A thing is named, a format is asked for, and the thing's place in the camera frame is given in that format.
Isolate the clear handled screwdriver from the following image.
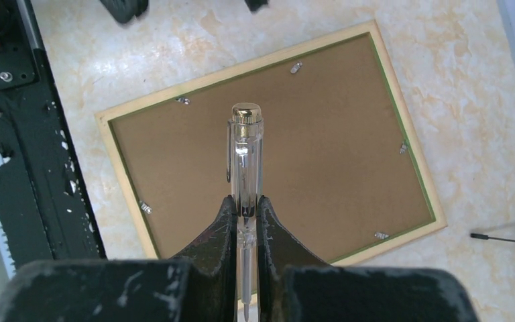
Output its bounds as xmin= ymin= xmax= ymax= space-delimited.
xmin=227 ymin=103 xmax=264 ymax=321

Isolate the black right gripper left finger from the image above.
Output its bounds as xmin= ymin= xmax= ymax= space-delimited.
xmin=0 ymin=197 xmax=237 ymax=321

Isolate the metal frame turn clip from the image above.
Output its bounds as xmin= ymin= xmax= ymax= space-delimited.
xmin=374 ymin=231 xmax=390 ymax=240
xmin=290 ymin=61 xmax=303 ymax=74
xmin=399 ymin=142 xmax=408 ymax=154
xmin=175 ymin=96 xmax=190 ymax=105
xmin=139 ymin=201 xmax=152 ymax=214

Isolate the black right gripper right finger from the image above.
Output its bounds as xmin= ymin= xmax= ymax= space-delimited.
xmin=257 ymin=197 xmax=479 ymax=321

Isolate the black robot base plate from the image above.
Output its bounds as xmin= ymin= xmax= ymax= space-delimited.
xmin=0 ymin=1 xmax=106 ymax=270

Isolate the green wooden picture frame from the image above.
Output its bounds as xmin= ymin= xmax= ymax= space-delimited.
xmin=94 ymin=19 xmax=449 ymax=268

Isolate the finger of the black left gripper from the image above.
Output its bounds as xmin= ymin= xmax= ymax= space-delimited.
xmin=245 ymin=0 xmax=268 ymax=12
xmin=100 ymin=0 xmax=149 ymax=24

